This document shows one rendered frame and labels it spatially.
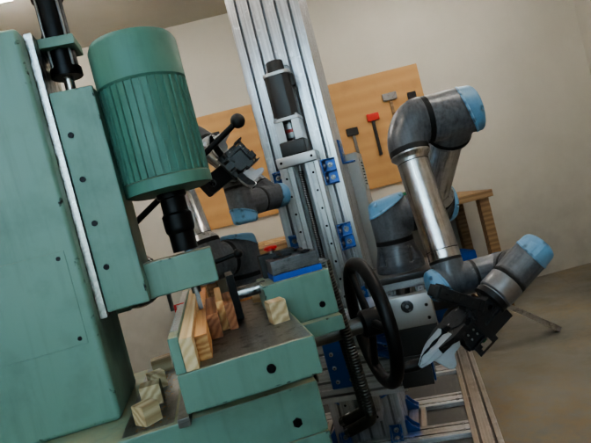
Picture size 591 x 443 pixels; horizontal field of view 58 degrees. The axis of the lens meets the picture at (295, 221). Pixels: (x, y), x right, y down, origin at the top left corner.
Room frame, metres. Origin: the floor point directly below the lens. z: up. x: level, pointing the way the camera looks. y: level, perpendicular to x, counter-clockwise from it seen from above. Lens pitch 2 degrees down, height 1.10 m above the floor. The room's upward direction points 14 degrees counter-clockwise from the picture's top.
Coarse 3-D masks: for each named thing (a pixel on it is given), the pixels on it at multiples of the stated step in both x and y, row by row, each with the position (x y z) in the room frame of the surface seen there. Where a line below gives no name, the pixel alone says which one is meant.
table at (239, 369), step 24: (264, 312) 1.08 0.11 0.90; (288, 312) 1.01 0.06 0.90; (240, 336) 0.92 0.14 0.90; (264, 336) 0.87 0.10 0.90; (288, 336) 0.83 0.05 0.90; (312, 336) 0.80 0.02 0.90; (216, 360) 0.79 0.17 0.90; (240, 360) 0.78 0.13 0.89; (264, 360) 0.79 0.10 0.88; (288, 360) 0.80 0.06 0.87; (312, 360) 0.80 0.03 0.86; (192, 384) 0.77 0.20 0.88; (216, 384) 0.78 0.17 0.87; (240, 384) 0.78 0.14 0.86; (264, 384) 0.79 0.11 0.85; (192, 408) 0.77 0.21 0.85
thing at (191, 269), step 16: (176, 256) 1.05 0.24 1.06; (192, 256) 1.06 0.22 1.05; (208, 256) 1.06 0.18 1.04; (160, 272) 1.05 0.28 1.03; (176, 272) 1.05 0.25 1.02; (192, 272) 1.05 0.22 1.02; (208, 272) 1.06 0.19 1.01; (160, 288) 1.04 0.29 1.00; (176, 288) 1.05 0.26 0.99; (192, 288) 1.08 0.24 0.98
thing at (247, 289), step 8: (224, 272) 1.11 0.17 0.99; (232, 280) 1.04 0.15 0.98; (264, 280) 1.09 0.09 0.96; (232, 288) 1.04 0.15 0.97; (240, 288) 1.08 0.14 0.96; (248, 288) 1.08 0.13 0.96; (256, 288) 1.08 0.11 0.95; (232, 296) 1.04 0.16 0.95; (240, 296) 1.07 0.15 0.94; (248, 296) 1.08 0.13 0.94; (240, 304) 1.04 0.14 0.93; (240, 312) 1.04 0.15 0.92
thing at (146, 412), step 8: (144, 400) 0.91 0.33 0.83; (152, 400) 0.90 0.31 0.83; (136, 408) 0.89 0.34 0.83; (144, 408) 0.88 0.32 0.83; (152, 408) 0.89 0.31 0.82; (136, 416) 0.89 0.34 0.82; (144, 416) 0.88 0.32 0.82; (152, 416) 0.89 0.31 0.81; (160, 416) 0.90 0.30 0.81; (136, 424) 0.90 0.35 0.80; (144, 424) 0.88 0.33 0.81
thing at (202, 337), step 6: (204, 288) 1.40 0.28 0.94; (204, 294) 1.28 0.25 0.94; (204, 300) 1.19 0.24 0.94; (204, 306) 1.10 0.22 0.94; (198, 312) 1.04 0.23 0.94; (204, 312) 1.02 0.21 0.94; (198, 318) 0.97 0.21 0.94; (204, 318) 0.95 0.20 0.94; (198, 324) 0.91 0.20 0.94; (204, 324) 0.89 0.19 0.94; (198, 330) 0.85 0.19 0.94; (204, 330) 0.84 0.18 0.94; (198, 336) 0.82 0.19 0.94; (204, 336) 0.82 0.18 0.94; (210, 336) 0.94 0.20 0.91; (198, 342) 0.81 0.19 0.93; (204, 342) 0.82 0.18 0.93; (210, 342) 0.87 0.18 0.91; (198, 348) 0.81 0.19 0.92; (204, 348) 0.82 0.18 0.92; (210, 348) 0.82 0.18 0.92; (204, 354) 0.82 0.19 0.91; (210, 354) 0.82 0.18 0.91
